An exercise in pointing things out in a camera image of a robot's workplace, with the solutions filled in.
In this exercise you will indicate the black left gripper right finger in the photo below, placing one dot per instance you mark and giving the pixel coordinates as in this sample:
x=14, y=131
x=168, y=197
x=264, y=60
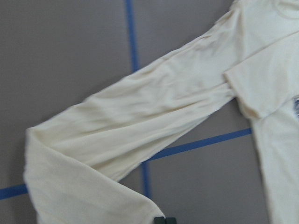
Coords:
x=170, y=220

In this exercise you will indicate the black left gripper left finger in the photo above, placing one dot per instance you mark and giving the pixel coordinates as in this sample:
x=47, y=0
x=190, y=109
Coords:
x=159, y=220

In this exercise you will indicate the yellow long-sleeve shirt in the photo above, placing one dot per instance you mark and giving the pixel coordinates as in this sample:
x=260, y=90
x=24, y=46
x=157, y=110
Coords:
x=75, y=160

